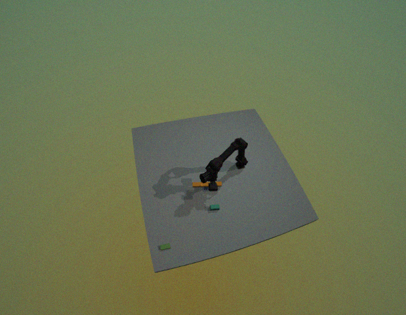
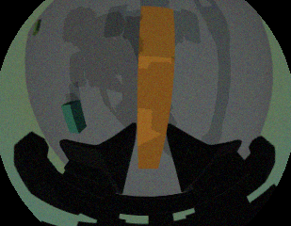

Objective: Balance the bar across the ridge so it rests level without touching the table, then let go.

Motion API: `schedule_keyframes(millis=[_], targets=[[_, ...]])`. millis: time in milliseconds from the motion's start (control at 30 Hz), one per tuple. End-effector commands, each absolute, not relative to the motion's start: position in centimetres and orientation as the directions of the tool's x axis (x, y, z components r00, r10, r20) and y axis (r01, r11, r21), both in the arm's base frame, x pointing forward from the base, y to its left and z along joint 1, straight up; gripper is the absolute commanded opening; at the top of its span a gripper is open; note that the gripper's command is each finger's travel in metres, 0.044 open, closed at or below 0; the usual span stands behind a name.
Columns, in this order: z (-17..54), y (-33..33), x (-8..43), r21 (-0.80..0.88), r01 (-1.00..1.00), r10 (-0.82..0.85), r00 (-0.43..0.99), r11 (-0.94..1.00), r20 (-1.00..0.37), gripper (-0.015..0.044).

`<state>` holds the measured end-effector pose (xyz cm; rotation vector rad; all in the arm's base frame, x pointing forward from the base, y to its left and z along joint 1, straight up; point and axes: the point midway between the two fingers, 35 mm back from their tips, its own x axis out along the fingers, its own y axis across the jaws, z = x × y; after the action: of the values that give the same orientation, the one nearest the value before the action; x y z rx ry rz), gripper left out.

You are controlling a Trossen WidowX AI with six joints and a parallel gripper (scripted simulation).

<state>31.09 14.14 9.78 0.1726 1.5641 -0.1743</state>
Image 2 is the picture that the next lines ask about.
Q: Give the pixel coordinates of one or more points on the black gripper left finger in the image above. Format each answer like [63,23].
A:
[112,156]

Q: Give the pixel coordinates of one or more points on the orange bar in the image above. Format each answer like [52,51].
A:
[154,83]

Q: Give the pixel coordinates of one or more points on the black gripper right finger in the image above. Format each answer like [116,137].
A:
[192,157]

